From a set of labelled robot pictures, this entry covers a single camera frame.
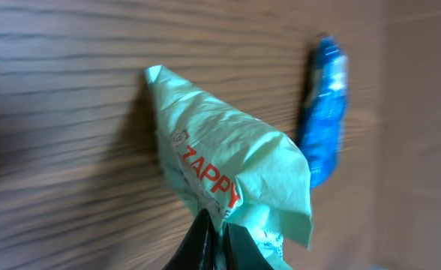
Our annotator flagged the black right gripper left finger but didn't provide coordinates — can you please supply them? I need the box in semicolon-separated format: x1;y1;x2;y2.
163;208;215;270

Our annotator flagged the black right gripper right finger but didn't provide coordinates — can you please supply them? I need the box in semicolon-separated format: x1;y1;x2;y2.
222;223;273;270

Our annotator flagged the light blue snack packet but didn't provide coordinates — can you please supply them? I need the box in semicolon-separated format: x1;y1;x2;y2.
144;65;313;269

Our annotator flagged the blue Oreo packet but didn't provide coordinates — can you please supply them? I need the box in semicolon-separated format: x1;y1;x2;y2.
296;35;348;189

